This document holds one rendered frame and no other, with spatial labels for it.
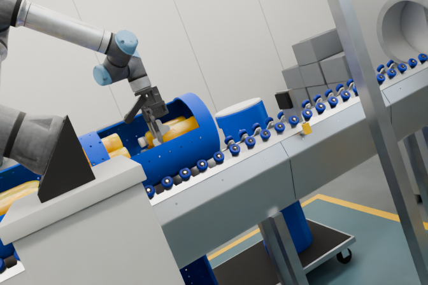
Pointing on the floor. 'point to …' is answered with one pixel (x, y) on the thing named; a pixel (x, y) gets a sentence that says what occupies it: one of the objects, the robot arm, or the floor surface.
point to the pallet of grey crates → (317, 67)
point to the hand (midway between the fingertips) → (158, 141)
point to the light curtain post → (376, 114)
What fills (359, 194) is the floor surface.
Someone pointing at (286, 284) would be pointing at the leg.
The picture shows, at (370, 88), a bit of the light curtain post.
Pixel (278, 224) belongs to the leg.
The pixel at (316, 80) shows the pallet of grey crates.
